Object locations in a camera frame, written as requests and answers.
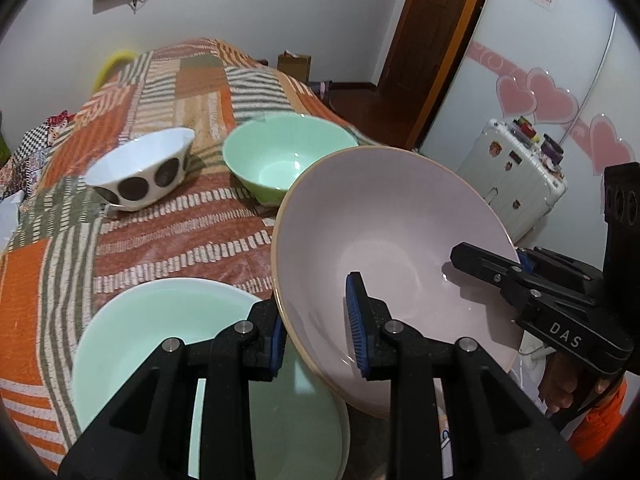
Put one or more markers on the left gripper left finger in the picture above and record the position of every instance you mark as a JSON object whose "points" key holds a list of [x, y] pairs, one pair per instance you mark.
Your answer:
{"points": [[144, 431]]}

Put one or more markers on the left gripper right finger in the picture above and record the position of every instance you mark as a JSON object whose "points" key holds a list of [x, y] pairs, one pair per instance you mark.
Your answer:
{"points": [[495, 431]]}

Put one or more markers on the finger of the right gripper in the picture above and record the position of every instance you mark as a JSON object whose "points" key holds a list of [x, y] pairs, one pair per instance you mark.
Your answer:
{"points": [[493, 269], [527, 259]]}

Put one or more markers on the pink ceramic bowl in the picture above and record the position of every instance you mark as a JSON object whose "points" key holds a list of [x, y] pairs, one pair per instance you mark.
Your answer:
{"points": [[393, 216]]}

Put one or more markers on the mint green plate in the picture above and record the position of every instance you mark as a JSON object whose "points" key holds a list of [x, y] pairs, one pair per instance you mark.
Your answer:
{"points": [[299, 430]]}

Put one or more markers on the mint green bowl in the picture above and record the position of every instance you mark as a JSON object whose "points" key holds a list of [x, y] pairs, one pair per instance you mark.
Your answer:
{"points": [[268, 154]]}

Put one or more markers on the white bowl black dots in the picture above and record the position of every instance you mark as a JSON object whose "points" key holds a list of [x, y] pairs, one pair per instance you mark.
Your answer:
{"points": [[142, 171]]}

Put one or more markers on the person's right hand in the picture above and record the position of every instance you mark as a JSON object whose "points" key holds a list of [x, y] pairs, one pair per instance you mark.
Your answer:
{"points": [[560, 380]]}

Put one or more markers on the white stickered suitcase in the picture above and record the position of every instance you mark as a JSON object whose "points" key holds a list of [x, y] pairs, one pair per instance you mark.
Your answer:
{"points": [[514, 176]]}

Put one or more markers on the patchwork striped bedspread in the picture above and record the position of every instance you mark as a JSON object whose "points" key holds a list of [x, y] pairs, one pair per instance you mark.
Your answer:
{"points": [[72, 252]]}

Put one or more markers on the wardrobe with heart stickers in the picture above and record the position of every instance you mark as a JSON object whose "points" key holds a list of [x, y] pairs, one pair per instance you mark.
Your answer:
{"points": [[571, 67]]}

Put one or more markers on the white folded cloth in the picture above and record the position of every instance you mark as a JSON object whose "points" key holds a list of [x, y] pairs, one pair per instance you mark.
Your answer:
{"points": [[9, 216]]}

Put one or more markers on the brown wooden door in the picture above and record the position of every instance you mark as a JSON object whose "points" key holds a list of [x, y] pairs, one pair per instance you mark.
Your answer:
{"points": [[426, 50]]}

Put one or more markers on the brown cardboard box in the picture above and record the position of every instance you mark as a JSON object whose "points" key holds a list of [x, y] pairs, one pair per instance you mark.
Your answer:
{"points": [[295, 65]]}

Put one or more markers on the checkered patchwork quilt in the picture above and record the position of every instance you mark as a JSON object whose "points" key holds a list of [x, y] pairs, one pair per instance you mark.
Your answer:
{"points": [[23, 170]]}

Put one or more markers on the yellow foam bed rail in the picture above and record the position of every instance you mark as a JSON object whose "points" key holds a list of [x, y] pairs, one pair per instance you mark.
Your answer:
{"points": [[115, 70]]}

